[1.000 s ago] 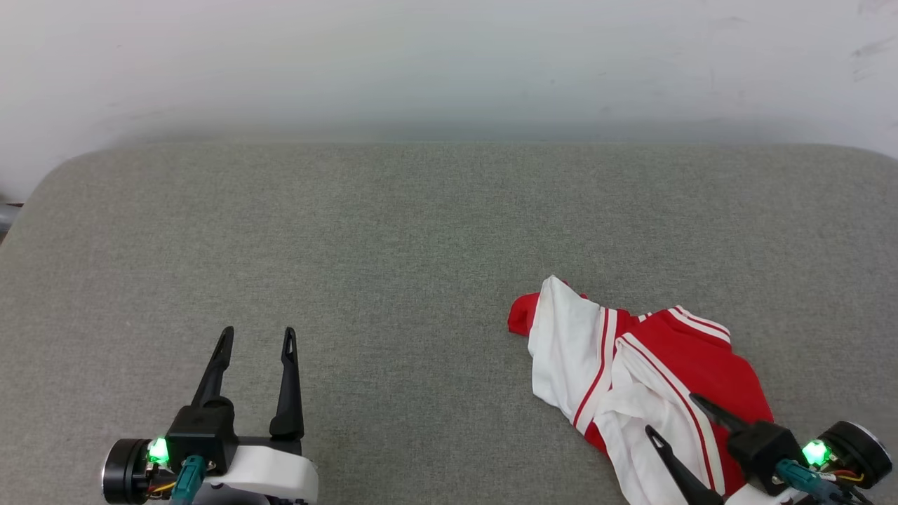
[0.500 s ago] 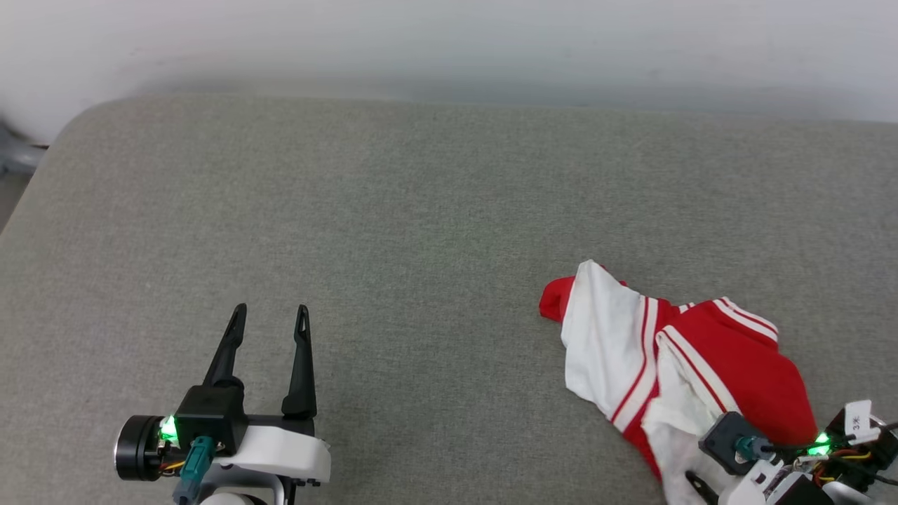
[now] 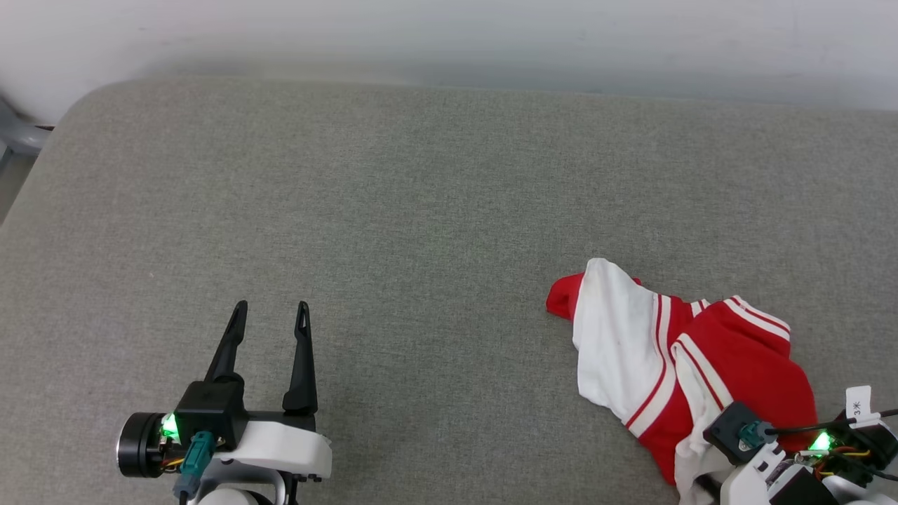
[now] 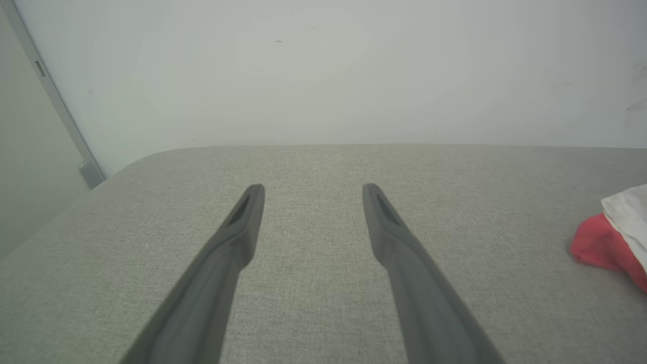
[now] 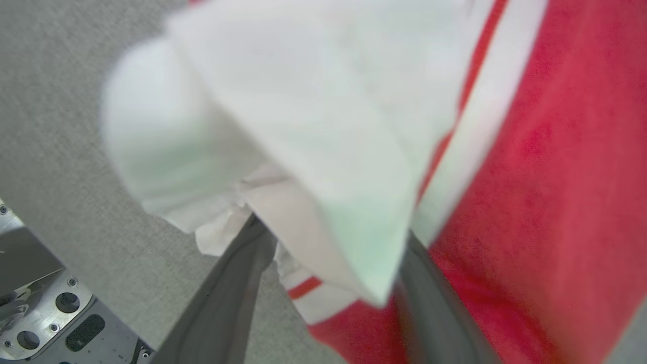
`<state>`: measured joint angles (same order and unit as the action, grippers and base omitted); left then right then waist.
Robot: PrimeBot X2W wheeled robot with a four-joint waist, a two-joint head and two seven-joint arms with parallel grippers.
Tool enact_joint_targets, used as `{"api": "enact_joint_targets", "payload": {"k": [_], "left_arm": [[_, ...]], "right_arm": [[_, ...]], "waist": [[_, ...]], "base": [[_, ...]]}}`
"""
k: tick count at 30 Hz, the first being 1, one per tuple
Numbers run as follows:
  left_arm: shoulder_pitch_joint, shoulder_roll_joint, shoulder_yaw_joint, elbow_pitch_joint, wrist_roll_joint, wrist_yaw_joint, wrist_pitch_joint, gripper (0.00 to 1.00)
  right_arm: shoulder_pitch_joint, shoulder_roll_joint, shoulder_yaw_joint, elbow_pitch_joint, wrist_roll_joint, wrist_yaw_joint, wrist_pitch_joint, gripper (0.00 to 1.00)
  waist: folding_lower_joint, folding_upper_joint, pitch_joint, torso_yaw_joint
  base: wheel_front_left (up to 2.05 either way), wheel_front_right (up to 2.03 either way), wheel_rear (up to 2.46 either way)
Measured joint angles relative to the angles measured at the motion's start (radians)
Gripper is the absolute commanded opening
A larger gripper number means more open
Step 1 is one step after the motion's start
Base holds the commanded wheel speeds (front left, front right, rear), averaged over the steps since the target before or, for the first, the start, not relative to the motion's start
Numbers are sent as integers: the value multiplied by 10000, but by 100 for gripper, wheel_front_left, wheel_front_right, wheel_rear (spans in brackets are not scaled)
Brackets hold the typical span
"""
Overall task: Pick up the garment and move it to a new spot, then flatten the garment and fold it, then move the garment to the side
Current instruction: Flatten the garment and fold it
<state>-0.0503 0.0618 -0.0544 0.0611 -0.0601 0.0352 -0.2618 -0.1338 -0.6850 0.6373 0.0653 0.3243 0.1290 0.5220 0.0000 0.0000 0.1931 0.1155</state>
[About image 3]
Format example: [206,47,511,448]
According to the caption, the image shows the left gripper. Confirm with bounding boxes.
[117,299,319,478]

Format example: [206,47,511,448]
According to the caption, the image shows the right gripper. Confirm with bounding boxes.
[800,421,898,485]

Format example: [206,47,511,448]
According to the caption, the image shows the red and white jersey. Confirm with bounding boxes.
[546,258,820,505]

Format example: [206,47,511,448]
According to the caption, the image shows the grey rounded plastic object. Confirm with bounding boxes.
[0,95,55,159]

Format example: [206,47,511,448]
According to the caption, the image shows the white cable label tag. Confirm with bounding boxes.
[845,385,882,426]

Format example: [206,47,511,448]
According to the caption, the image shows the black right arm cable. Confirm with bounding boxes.
[768,409,898,434]

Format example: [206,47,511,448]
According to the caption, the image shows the teal right camera connector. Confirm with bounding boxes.
[737,419,774,450]

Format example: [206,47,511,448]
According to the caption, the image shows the teal camera connector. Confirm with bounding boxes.
[737,419,774,450]
[173,431,215,499]

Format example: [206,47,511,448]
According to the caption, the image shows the teal left camera connector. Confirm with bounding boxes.
[173,431,215,499]

